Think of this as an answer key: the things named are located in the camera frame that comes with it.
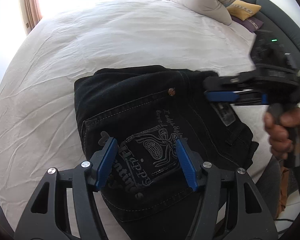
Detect black denim pants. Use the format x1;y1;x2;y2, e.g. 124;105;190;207
74;66;258;239

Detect person's right hand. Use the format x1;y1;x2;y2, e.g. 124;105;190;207
264;107;300;159

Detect purple patterned pillow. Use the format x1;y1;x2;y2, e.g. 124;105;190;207
231;16;264;33

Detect grey upholstered headboard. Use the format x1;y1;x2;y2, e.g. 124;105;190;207
243;0;300;74

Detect white bed sheet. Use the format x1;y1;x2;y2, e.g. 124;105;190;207
0;0;273;238

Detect yellow patterned pillow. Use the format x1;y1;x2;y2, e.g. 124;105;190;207
226;0;262;21

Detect orange cloth on floor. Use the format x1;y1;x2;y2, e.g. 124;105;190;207
276;166;289;218

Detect brown curtain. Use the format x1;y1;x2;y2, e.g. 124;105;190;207
20;0;42;34

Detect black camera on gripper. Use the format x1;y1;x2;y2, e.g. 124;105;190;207
250;29;297;71

